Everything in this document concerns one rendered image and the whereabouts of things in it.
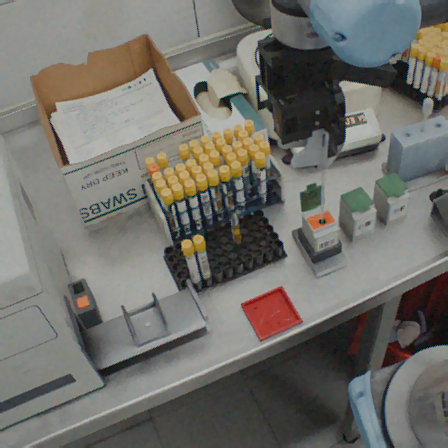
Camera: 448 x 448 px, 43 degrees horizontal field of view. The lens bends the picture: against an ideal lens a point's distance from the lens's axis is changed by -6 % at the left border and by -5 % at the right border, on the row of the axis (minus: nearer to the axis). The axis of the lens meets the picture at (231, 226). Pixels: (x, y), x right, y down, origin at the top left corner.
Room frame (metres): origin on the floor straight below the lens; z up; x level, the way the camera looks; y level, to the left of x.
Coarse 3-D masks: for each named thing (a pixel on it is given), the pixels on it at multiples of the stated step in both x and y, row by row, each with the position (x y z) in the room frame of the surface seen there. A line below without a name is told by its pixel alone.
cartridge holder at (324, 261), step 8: (296, 232) 0.56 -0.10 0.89; (296, 240) 0.55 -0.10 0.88; (304, 240) 0.53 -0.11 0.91; (304, 248) 0.53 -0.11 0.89; (312, 248) 0.51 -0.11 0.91; (328, 248) 0.51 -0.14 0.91; (336, 248) 0.51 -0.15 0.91; (304, 256) 0.52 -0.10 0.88; (312, 256) 0.50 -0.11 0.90; (320, 256) 0.50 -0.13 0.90; (328, 256) 0.51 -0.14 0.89; (336, 256) 0.51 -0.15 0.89; (344, 256) 0.50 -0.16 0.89; (312, 264) 0.50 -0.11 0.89; (320, 264) 0.50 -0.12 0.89; (328, 264) 0.49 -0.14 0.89; (336, 264) 0.49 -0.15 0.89; (344, 264) 0.49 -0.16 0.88; (320, 272) 0.48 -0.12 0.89; (328, 272) 0.49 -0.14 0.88
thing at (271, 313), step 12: (276, 288) 0.47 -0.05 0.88; (252, 300) 0.46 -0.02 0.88; (264, 300) 0.46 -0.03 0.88; (276, 300) 0.45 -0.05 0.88; (288, 300) 0.45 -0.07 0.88; (252, 312) 0.44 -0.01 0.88; (264, 312) 0.44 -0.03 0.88; (276, 312) 0.43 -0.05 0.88; (288, 312) 0.43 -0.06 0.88; (252, 324) 0.42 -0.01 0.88; (264, 324) 0.42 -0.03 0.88; (276, 324) 0.41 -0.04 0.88; (288, 324) 0.41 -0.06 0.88; (264, 336) 0.39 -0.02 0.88
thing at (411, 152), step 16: (400, 128) 0.68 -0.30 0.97; (416, 128) 0.67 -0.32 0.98; (432, 128) 0.67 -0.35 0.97; (400, 144) 0.64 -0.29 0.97; (416, 144) 0.64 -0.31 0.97; (432, 144) 0.65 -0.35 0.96; (400, 160) 0.64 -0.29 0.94; (416, 160) 0.64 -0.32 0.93; (432, 160) 0.65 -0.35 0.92; (400, 176) 0.64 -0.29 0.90; (416, 176) 0.64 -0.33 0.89; (432, 176) 0.64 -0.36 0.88
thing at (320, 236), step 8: (304, 216) 0.54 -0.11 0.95; (312, 216) 0.54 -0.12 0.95; (320, 216) 0.54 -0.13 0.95; (328, 216) 0.54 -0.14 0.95; (304, 224) 0.54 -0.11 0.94; (312, 224) 0.53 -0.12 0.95; (320, 224) 0.53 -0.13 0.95; (328, 224) 0.52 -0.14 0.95; (336, 224) 0.52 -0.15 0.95; (304, 232) 0.54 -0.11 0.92; (312, 232) 0.51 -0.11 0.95; (320, 232) 0.51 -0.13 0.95; (328, 232) 0.51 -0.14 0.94; (336, 232) 0.51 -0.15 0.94; (312, 240) 0.51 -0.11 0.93; (320, 240) 0.51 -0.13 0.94; (328, 240) 0.51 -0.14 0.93; (336, 240) 0.51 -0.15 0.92; (320, 248) 0.51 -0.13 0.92
